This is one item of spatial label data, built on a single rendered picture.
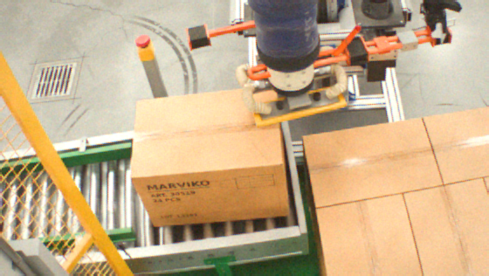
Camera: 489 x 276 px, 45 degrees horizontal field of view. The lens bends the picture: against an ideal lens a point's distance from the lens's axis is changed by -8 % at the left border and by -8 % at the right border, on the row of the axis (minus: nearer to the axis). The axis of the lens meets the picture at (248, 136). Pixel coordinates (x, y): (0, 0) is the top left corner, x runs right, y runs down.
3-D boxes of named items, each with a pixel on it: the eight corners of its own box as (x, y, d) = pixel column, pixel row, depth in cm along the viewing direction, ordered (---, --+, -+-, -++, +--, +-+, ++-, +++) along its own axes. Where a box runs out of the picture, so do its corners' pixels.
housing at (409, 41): (402, 52, 233) (402, 44, 230) (395, 41, 237) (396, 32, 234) (417, 49, 233) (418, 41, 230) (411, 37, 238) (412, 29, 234)
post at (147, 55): (180, 174, 362) (136, 51, 282) (179, 164, 366) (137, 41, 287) (191, 172, 362) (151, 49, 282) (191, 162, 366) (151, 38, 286)
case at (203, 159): (154, 226, 279) (129, 177, 247) (157, 154, 303) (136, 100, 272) (289, 216, 275) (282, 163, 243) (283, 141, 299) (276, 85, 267)
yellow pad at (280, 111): (257, 128, 232) (255, 120, 228) (251, 107, 238) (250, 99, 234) (347, 106, 233) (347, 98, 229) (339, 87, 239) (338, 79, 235)
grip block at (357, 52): (348, 67, 231) (348, 57, 227) (340, 50, 237) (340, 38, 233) (369, 63, 232) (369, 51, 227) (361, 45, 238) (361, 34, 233)
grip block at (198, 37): (190, 51, 245) (188, 42, 241) (187, 37, 250) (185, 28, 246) (211, 45, 245) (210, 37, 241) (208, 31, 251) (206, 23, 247)
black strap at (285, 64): (265, 76, 216) (263, 68, 213) (250, 31, 230) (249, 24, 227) (328, 62, 217) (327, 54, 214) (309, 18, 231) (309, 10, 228)
